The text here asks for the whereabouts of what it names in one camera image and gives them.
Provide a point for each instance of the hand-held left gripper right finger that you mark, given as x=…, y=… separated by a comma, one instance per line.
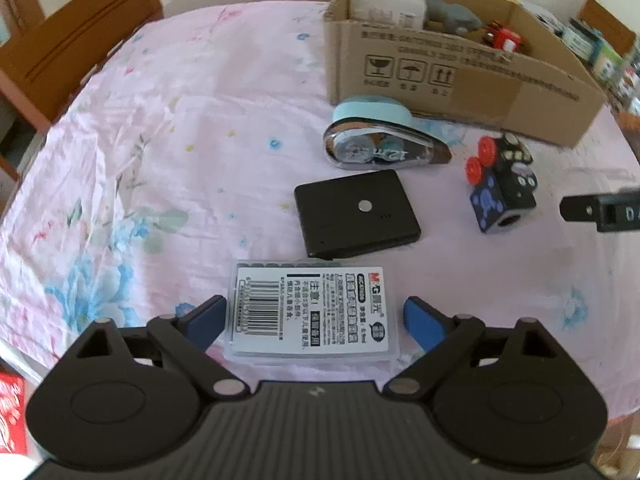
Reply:
x=425, y=322

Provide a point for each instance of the black power bank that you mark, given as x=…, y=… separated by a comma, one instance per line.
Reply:
x=356, y=212

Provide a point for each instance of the blue correction tape dispenser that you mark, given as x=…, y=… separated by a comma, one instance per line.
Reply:
x=375, y=146

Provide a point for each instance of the translucent white plastic container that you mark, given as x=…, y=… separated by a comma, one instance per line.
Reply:
x=385, y=6

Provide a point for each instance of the black toy train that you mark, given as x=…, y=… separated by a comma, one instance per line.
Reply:
x=500, y=187

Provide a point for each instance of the wooden chair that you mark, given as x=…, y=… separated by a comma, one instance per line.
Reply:
x=75, y=45
x=607, y=17

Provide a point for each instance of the grey elephant toy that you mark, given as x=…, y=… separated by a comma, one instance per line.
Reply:
x=450, y=12

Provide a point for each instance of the green lid jar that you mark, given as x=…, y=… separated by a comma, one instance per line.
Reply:
x=606, y=62

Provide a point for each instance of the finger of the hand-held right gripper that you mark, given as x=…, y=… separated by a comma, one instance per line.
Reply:
x=577, y=208

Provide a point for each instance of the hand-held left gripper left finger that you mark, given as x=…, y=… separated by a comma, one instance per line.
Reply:
x=206, y=322

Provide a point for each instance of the pink floral tablecloth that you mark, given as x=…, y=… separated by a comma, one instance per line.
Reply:
x=175, y=160

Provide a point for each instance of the dark lid glass jar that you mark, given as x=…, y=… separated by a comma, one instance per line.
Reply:
x=580, y=35

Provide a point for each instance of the red printed package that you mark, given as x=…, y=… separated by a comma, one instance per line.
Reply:
x=11, y=415

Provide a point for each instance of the clear labelled refill case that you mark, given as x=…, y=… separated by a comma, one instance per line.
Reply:
x=310, y=310

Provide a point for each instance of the cardboard box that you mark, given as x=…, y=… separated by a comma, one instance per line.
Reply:
x=450, y=75

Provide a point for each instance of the light blue oval case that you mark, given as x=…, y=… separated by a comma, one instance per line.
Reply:
x=372, y=112

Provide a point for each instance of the red toy train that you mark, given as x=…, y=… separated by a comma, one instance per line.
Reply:
x=502, y=36

